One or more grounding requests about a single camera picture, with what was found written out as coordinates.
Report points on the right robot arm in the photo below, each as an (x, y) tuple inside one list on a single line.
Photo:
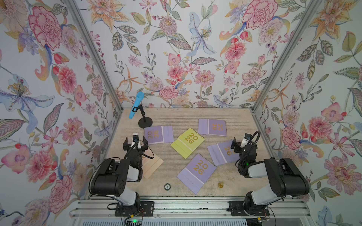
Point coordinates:
[(284, 177)]

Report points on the right corner aluminium profile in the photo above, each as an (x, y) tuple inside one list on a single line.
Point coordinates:
[(309, 12)]

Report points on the black microphone stand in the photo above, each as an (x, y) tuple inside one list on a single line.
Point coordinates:
[(144, 122)]

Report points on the pink calendar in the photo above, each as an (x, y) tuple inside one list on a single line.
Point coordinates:
[(150, 165)]

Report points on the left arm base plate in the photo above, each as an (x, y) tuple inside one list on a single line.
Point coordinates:
[(142, 208)]

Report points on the yellow-green calendar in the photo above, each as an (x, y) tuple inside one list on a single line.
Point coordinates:
[(187, 143)]

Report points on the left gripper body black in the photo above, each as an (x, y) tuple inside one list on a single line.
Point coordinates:
[(142, 149)]

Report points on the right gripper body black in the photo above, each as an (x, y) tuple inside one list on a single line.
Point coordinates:
[(238, 149)]

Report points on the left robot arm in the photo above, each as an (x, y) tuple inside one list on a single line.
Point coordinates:
[(111, 176)]

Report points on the purple calendar front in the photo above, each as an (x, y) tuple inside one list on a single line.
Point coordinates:
[(197, 172)]

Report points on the corner aluminium profile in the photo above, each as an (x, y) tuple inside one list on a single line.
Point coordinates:
[(76, 15), (309, 12)]

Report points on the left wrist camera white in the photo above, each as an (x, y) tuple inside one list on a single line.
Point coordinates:
[(135, 137)]

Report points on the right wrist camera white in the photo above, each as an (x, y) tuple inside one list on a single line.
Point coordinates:
[(246, 139)]

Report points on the purple calendar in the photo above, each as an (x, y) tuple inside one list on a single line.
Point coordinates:
[(159, 134), (222, 153), (212, 127), (197, 172)]

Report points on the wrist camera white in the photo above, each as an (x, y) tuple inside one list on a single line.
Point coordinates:
[(135, 137), (246, 139)]

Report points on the left corner aluminium profile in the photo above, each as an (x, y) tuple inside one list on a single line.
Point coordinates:
[(76, 15)]

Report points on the aluminium rail frame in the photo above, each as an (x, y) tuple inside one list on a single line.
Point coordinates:
[(190, 211)]

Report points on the blue microphone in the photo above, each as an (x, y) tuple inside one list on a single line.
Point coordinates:
[(139, 97)]

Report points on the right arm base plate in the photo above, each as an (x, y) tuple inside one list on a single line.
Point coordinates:
[(239, 208)]

